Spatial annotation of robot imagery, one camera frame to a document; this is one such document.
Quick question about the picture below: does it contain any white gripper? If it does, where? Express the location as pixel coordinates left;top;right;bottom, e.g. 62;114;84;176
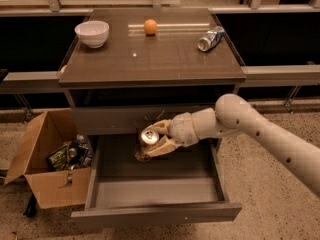
146;113;199;158

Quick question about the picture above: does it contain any orange soda can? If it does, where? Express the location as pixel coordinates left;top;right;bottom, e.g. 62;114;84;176
135;128;159;162

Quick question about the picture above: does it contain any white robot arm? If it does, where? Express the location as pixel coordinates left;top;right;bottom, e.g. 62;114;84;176
136;94;320;196

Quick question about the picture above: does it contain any open grey middle drawer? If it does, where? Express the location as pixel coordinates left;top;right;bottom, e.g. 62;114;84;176
71;134;242;231

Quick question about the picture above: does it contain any grey drawer cabinet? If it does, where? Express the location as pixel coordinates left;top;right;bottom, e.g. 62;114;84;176
57;7;247;232

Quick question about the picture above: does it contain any dark can in box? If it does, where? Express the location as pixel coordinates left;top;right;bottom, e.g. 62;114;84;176
67;141;79;165

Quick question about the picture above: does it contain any blue silver crushed can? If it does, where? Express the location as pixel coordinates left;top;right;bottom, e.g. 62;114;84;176
198;26;225;52

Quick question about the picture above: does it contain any orange fruit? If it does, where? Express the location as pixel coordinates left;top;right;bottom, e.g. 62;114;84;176
144;19;157;35

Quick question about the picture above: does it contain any cardboard box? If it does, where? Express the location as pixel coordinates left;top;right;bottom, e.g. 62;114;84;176
4;109;91;209

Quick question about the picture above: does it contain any green snack bag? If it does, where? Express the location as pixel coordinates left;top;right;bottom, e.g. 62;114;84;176
46;145;67;171

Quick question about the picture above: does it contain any white bowl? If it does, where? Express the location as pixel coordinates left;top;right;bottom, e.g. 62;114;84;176
74;21;110;48

